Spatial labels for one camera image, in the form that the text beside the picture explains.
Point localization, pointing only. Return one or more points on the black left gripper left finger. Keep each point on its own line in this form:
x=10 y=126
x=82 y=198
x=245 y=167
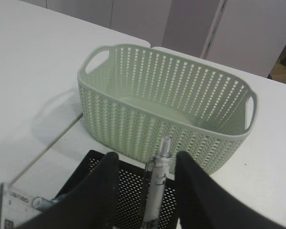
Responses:
x=91 y=205

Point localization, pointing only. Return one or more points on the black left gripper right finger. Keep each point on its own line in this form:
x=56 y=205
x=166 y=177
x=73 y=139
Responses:
x=203 y=204

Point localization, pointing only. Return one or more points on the blue white gel pen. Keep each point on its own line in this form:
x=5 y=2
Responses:
x=41 y=204

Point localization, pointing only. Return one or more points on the clear plastic ruler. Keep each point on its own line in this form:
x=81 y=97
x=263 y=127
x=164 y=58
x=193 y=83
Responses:
x=15 y=207

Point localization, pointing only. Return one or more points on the black mesh pen holder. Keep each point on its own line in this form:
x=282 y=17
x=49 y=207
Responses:
x=130 y=191

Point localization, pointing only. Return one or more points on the green plastic woven basket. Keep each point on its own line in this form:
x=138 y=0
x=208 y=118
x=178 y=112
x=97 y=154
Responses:
x=132 y=96

